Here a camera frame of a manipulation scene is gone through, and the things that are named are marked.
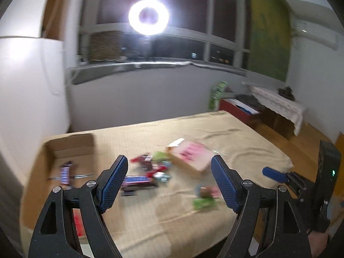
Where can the red dark snack packet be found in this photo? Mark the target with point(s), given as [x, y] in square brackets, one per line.
[145, 161]

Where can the brown cardboard box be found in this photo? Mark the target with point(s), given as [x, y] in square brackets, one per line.
[92, 152]

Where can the striped beige bed cover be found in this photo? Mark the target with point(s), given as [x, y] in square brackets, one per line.
[158, 222]

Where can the green jelly cup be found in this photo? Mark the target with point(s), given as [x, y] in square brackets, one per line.
[161, 158]

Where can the green snack packet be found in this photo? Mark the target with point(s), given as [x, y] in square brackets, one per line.
[203, 203]

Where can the blue chocolate bar wrapper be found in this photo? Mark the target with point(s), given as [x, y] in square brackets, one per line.
[132, 184]

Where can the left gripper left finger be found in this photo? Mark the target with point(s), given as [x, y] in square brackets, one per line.
[55, 230]

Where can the sliced bread loaf bag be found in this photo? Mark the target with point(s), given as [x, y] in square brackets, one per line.
[189, 155]

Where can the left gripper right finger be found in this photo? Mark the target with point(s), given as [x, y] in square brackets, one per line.
[283, 233]

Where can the purple snack bar wrapper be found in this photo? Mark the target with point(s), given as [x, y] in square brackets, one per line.
[68, 175]

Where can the green tissue pack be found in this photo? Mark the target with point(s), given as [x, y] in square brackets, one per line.
[218, 91]

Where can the woven wicker basket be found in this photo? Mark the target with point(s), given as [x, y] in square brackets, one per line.
[105, 45]

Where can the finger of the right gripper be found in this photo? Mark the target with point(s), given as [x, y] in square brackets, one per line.
[291, 179]

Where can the green wall painting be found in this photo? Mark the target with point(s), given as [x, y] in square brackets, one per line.
[270, 40]

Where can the bright ring light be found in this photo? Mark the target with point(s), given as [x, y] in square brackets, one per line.
[149, 17]

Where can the red brown pastry packet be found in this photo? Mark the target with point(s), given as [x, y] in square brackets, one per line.
[208, 192]

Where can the red storage box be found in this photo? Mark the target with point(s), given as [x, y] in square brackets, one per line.
[245, 108]

